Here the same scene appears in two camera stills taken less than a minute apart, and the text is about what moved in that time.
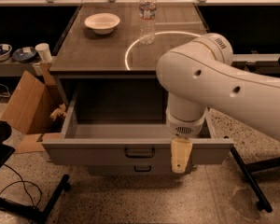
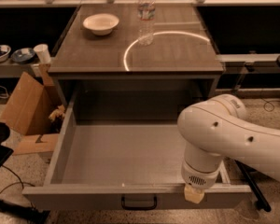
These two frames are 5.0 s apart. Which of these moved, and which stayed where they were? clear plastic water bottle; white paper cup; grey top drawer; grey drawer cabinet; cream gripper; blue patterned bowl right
Moved: cream gripper; grey top drawer
Stayed: white paper cup; grey drawer cabinet; clear plastic water bottle; blue patterned bowl right
